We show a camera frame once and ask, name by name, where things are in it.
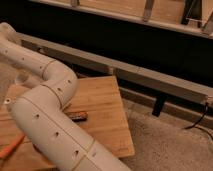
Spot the grey metal rail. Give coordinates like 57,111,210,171
16,32,213,129

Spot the white patterned bottle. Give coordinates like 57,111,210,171
4,98,12,106

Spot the white ceramic cup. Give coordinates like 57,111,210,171
15,73,41,88

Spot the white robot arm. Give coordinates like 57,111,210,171
0,22,131,171

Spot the orange carrot toy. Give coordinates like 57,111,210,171
0,134,25,160

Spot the dark orange-trimmed bar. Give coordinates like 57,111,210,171
67,112,88,122

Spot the wooden table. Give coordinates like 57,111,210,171
0,76,135,171

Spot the black cable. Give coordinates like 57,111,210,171
183,101,213,140

